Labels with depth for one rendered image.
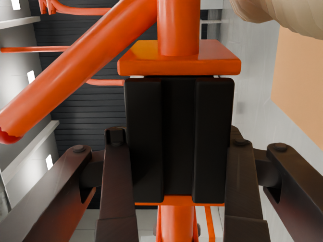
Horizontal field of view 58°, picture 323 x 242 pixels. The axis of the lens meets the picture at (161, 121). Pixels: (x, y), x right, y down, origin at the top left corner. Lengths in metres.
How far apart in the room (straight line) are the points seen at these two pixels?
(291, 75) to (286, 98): 0.03
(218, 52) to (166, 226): 0.11
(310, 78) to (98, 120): 11.87
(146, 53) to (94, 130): 12.15
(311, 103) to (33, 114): 0.24
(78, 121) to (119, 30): 12.20
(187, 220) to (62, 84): 0.11
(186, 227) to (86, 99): 11.72
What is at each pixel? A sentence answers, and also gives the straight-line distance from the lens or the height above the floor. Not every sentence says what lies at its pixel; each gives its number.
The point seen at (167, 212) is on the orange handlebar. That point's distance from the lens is 0.19.
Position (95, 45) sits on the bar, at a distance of 0.17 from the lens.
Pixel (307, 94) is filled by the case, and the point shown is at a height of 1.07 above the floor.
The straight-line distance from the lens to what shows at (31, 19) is 11.09.
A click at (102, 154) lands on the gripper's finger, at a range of 0.15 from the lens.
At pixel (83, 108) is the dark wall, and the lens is 12.07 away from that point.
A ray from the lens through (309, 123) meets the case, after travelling 0.31.
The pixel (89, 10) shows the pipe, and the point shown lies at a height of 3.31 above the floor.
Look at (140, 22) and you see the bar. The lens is 0.17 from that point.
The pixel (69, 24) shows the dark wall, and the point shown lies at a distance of 11.41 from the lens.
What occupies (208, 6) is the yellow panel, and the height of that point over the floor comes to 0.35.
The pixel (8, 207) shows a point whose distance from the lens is 7.28.
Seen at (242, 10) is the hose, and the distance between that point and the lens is 0.21.
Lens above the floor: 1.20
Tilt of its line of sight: 3 degrees up
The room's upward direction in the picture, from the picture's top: 91 degrees counter-clockwise
